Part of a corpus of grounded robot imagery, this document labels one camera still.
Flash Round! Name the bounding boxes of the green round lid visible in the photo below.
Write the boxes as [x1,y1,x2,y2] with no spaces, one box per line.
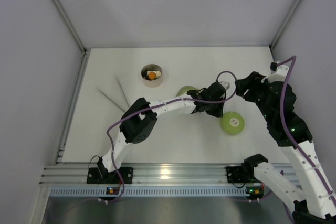
[219,111,245,135]

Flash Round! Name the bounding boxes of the orange round food piece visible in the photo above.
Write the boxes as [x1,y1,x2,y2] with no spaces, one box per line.
[148,71,157,80]

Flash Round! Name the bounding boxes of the round metal tin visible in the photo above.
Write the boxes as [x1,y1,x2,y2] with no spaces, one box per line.
[141,64,163,88]

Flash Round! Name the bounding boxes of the black oval food piece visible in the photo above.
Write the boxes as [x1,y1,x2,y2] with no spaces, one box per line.
[142,70,149,78]

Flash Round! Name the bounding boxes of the silver metal tongs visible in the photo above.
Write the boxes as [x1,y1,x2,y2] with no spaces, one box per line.
[95,74,130,113]

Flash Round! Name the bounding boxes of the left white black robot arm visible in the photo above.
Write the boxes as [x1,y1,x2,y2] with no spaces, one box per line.
[97,81,230,179]

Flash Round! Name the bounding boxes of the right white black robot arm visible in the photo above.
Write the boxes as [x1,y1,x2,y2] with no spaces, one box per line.
[235,68,335,223]

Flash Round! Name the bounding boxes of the green square bowl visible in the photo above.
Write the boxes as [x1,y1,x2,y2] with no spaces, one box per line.
[176,86,200,98]

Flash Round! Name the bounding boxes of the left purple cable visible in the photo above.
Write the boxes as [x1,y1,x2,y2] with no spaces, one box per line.
[107,70,238,204]

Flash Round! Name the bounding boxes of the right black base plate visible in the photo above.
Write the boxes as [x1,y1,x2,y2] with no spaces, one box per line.
[226,166,261,184]

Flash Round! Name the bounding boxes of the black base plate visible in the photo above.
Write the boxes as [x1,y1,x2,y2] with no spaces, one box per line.
[86,167,133,185]
[226,166,261,184]

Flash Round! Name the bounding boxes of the aluminium mounting rail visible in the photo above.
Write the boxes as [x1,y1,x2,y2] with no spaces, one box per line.
[39,163,326,186]

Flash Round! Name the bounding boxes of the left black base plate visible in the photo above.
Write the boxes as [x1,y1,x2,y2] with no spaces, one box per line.
[86,167,133,185]

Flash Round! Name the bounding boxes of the grey slotted cable duct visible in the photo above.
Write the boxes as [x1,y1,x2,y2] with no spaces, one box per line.
[49,186,263,197]

